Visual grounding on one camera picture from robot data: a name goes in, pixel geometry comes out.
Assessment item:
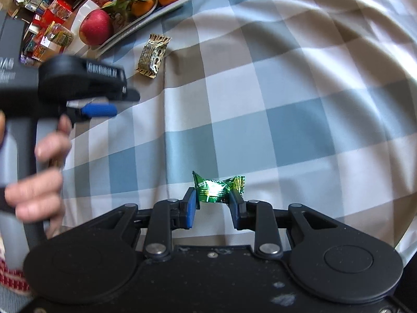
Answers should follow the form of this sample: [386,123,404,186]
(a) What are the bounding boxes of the small jar green label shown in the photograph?
[44,23,75,47]

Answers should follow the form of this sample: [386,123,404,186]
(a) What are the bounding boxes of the person's left hand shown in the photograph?
[5,117,73,239]

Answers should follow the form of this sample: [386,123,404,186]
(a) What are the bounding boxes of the blue grey checked tablecloth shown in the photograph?
[59,0,417,258]

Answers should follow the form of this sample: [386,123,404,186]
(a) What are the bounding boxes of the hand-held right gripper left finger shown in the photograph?
[94,187,198,259]

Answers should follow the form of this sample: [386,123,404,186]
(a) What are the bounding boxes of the stack of red gift boxes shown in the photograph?
[41,0,73,23]

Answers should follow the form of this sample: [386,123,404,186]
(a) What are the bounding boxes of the white rectangular plate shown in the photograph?
[73,0,191,56]

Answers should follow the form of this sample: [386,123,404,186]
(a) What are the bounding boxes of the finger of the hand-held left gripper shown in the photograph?
[67,103,118,123]
[106,89,141,103]

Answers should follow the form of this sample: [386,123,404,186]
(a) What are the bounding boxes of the red apple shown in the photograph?
[79,9,114,46]

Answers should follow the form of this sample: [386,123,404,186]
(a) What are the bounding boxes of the gold patterned snack packet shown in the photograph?
[135,33,172,79]

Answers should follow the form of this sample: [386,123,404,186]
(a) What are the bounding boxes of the green foil snack packet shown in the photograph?
[192,170,246,204]

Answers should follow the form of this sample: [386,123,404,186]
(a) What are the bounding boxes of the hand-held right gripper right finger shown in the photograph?
[229,188,347,259]

